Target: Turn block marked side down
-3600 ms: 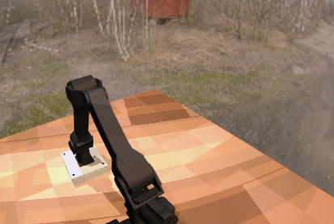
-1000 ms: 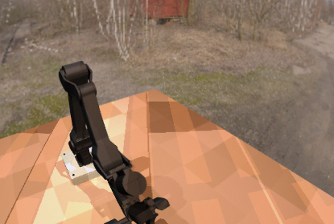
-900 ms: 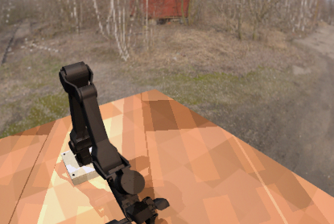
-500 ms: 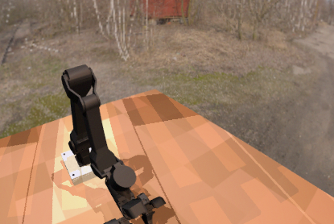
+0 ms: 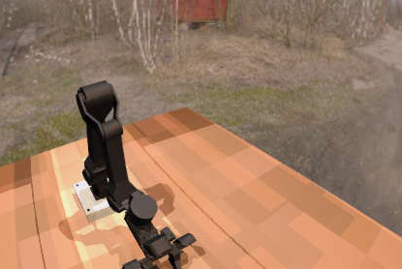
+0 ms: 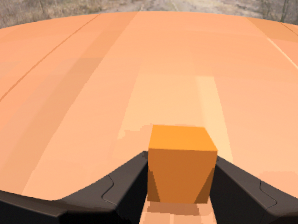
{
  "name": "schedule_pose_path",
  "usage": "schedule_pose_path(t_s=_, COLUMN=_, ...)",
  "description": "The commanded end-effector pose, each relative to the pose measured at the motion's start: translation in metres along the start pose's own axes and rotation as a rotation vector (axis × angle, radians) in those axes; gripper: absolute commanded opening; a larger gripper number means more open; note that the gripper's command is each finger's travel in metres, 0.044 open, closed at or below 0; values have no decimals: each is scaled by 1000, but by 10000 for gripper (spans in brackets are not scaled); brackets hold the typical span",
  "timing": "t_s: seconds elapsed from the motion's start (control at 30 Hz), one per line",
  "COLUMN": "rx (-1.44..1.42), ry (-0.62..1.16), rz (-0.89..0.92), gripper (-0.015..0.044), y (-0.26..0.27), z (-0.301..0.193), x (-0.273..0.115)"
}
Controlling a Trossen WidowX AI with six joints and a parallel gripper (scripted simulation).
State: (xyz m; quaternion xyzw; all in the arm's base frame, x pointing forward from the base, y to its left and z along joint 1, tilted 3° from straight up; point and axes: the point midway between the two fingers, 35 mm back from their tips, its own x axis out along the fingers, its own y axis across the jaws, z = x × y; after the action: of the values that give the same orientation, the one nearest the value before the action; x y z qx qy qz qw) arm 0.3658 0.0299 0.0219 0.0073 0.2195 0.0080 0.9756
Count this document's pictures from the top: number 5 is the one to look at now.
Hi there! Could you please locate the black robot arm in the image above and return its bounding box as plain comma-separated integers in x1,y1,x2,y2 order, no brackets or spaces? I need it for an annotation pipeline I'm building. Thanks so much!
76,80,176,258

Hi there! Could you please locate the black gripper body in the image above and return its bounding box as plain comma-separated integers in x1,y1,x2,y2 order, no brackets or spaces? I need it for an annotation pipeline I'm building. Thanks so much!
121,225,196,269

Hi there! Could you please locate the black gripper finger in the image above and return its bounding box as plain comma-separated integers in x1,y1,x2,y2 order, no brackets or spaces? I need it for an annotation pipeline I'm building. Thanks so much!
146,264,159,269
168,251,183,269

